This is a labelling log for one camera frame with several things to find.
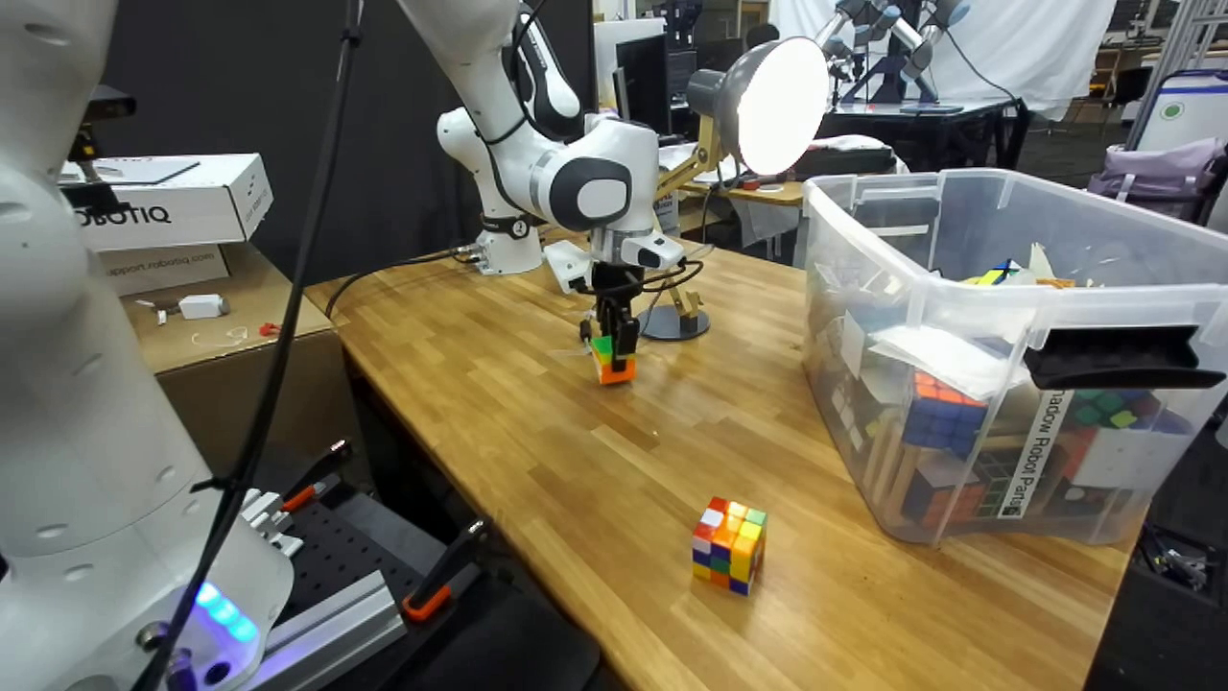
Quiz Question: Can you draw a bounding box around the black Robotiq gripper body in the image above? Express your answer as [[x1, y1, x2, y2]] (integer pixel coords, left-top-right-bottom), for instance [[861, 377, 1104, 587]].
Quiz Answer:
[[592, 261, 643, 320]]

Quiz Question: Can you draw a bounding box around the green and red puzzle cube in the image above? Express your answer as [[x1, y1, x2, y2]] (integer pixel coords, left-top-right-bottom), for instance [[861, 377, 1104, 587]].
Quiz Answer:
[[587, 327, 643, 390]]

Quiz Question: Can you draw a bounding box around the scrambled multicolour puzzle cube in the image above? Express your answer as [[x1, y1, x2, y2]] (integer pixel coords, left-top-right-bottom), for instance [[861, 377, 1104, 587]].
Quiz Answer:
[[686, 494, 771, 600]]

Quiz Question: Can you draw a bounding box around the gold desk lamp dark shade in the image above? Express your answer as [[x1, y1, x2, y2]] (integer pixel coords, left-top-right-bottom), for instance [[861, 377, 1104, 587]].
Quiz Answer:
[[633, 33, 838, 345]]

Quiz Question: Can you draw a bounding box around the blue and orange puzzle cube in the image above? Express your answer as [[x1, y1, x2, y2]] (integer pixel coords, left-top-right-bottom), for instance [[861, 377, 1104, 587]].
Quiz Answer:
[[903, 371, 990, 455]]

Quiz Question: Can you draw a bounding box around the clear plastic storage bin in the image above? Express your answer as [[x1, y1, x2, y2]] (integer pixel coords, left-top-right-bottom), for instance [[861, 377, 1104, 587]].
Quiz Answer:
[[798, 163, 1228, 550]]

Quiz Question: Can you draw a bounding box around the black perforated breadboard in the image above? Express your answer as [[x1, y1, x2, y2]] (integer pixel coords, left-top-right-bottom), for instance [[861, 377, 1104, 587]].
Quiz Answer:
[[272, 490, 605, 691]]

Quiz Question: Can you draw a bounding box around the brown cardboard box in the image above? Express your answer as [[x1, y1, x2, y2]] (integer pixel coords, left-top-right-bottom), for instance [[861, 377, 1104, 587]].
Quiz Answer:
[[93, 240, 366, 497]]

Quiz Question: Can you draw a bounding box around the grey background robot gripper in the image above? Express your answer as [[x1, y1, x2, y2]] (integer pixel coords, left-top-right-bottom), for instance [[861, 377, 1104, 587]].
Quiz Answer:
[[817, 0, 975, 108]]

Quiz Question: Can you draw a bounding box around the aluminium extrusion bar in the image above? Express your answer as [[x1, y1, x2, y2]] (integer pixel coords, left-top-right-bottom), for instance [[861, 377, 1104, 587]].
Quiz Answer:
[[252, 569, 414, 691], [233, 485, 316, 559]]

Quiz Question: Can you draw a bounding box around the white bin label sticker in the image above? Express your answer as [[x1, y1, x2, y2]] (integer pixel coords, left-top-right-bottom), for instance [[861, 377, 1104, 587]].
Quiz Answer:
[[994, 387, 1078, 523]]

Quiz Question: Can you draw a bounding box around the white Robotiq carton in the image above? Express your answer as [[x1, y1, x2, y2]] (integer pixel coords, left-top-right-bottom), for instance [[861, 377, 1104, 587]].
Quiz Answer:
[[52, 149, 276, 256]]

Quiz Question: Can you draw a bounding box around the white hanging sheet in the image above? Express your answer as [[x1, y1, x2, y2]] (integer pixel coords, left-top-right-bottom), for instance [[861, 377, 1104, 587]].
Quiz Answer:
[[765, 0, 1122, 124]]

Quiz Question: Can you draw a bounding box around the white robot with blue light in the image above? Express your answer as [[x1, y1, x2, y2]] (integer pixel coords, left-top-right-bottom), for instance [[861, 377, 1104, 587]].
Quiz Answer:
[[0, 0, 299, 691]]

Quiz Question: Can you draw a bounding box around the purple bag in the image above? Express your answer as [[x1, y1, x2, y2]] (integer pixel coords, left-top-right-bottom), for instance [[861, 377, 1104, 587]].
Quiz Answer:
[[1087, 134, 1228, 216]]

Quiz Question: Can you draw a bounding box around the white storage box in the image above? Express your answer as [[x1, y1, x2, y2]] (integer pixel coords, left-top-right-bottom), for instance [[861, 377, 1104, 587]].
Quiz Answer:
[[1137, 67, 1228, 157]]

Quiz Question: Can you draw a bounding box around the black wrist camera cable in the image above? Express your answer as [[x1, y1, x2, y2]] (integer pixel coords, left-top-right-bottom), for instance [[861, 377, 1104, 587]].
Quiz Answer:
[[633, 254, 709, 299]]

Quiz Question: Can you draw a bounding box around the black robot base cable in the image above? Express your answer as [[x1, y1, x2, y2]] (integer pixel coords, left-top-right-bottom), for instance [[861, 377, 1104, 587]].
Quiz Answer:
[[322, 245, 478, 320]]

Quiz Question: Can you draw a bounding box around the orange handled bar clamp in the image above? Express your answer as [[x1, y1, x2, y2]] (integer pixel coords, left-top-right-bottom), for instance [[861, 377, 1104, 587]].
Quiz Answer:
[[398, 513, 492, 628], [267, 435, 357, 517]]

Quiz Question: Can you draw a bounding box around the black hanging cable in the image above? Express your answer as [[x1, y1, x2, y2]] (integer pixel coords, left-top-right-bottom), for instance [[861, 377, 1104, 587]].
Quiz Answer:
[[129, 0, 367, 691]]

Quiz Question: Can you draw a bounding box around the black bin handle clip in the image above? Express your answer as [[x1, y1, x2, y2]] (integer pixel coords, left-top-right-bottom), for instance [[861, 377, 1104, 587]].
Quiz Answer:
[[1019, 321, 1228, 390]]

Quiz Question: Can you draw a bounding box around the black camera on stand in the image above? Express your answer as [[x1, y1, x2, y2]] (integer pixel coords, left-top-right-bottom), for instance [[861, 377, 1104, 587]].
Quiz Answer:
[[88, 84, 137, 128]]

